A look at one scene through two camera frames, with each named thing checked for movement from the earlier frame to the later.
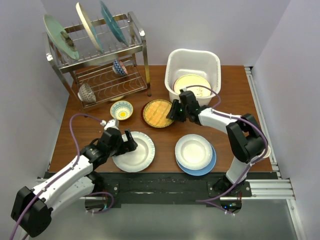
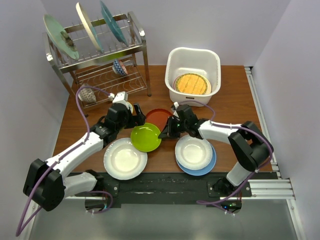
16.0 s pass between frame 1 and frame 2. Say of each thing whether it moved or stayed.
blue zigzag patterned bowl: stayed
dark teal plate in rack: stayed
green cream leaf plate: stayed
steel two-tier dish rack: stayed
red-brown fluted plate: moved
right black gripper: moved
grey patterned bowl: stayed
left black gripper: moved
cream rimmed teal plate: stayed
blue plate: stayed
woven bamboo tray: moved
